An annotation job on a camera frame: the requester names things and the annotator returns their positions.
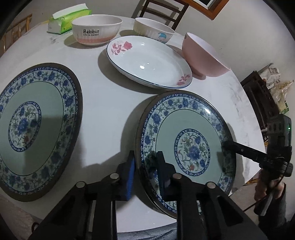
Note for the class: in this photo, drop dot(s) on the pink bowl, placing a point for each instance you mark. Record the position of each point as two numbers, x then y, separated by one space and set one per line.
202 57

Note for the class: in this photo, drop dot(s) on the wooden framed window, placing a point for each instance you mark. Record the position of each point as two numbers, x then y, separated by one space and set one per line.
210 10

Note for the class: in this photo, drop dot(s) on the light bamboo chair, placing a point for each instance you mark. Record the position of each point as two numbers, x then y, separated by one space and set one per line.
14 32

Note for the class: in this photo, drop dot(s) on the green tissue pack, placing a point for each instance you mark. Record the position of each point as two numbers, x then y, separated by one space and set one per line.
61 21

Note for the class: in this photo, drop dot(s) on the white Rabbit bowl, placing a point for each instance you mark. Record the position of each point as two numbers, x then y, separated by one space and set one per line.
95 30

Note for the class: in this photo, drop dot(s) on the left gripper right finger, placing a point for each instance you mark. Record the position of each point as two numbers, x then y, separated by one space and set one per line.
165 172

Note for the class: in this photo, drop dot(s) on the snack bags pile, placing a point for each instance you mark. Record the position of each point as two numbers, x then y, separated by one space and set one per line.
278 88

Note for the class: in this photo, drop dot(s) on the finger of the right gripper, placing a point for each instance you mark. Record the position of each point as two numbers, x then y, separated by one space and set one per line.
250 153

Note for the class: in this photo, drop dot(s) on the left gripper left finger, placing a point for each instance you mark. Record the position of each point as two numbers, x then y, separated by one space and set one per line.
126 171

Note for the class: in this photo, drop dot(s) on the white plate red flowers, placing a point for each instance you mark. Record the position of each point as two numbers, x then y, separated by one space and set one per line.
149 62

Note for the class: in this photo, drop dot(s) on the white ribbed bowl blue print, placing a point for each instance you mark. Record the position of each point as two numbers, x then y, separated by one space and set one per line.
146 27

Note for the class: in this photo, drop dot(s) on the blue floral plate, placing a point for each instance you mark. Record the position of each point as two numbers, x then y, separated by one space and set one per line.
190 133
41 113

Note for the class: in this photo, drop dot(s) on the person's right hand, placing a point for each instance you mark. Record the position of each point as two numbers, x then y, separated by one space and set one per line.
264 184

